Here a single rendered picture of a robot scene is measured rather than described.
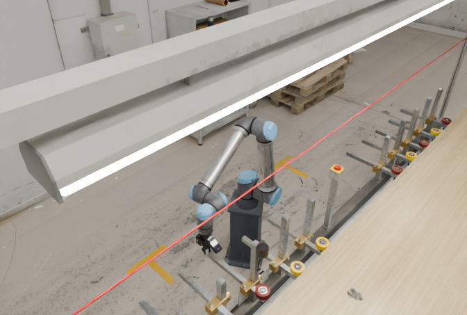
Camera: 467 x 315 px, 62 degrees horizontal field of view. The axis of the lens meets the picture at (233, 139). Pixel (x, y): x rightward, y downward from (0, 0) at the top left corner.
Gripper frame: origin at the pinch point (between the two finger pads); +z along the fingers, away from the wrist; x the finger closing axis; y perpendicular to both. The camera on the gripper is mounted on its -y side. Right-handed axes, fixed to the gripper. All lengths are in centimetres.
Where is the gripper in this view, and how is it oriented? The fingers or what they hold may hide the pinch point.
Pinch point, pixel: (208, 255)
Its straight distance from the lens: 246.0
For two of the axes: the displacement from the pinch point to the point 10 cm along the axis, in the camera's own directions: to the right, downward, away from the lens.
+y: -7.2, -3.9, 5.8
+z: 0.0, 8.3, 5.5
